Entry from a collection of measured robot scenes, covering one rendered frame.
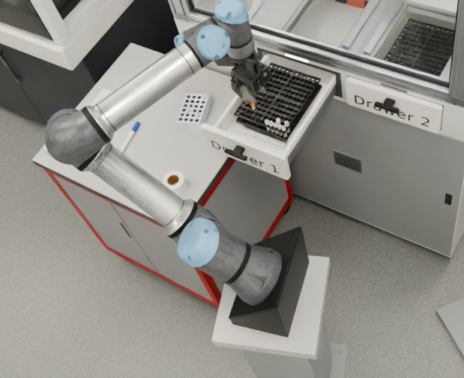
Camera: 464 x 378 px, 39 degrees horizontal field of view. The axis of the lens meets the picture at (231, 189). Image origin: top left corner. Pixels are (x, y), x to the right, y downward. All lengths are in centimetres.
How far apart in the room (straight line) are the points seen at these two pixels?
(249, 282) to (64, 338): 137
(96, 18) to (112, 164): 95
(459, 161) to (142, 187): 97
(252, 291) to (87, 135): 55
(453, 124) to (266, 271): 70
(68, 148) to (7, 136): 208
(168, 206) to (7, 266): 155
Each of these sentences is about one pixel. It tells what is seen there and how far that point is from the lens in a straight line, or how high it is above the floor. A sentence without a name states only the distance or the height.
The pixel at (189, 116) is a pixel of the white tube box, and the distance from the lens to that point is 216.
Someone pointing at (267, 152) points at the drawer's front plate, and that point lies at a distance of 184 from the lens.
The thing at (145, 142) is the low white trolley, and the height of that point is 76.
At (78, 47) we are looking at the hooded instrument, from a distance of 245.
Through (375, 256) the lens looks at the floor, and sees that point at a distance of 269.
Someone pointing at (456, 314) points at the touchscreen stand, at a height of 3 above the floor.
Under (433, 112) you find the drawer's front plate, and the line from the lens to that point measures 192.
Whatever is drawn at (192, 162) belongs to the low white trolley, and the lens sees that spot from 209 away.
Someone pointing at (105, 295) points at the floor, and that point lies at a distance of 285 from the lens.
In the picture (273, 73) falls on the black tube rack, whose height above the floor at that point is 90.
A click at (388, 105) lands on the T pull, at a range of 193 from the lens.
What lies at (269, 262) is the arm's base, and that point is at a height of 96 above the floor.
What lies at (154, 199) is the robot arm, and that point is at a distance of 167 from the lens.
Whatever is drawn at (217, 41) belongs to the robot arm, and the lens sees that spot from 150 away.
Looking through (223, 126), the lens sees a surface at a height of 86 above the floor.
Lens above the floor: 241
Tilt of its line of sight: 55 degrees down
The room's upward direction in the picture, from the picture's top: 20 degrees counter-clockwise
